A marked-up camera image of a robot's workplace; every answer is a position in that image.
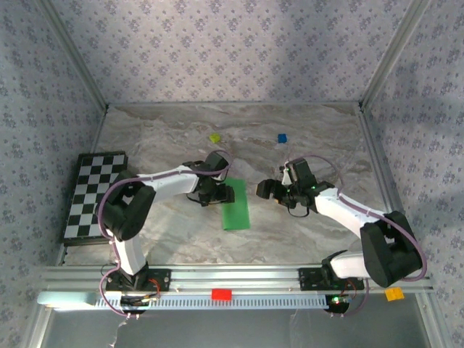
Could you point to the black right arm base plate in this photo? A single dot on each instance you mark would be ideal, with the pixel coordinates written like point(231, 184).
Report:
point(310, 279)

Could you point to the aluminium frame post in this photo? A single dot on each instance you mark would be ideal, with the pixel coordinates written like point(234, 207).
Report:
point(395, 54)
point(72, 54)

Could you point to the red toy block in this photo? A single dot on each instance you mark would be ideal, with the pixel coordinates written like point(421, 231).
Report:
point(221, 294)

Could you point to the yellow-green toy block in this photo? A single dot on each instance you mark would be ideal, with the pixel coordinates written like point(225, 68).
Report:
point(215, 137)

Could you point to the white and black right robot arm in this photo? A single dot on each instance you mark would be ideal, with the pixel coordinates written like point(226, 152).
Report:
point(344, 210)

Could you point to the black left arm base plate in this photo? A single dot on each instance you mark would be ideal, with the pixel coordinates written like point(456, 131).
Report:
point(159, 281)

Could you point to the aluminium mounting rail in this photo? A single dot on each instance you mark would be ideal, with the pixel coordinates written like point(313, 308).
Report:
point(235, 277)

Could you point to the orange toy block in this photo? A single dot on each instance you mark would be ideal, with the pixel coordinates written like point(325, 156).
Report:
point(394, 294)

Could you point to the blue toy block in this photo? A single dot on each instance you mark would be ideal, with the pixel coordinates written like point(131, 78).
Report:
point(282, 138)

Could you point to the black and white checkerboard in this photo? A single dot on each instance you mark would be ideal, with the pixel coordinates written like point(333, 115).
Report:
point(87, 188)

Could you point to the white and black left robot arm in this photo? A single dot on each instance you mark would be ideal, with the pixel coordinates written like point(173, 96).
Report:
point(170, 183)

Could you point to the green paper sheet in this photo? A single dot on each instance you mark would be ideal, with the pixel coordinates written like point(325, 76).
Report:
point(237, 214)

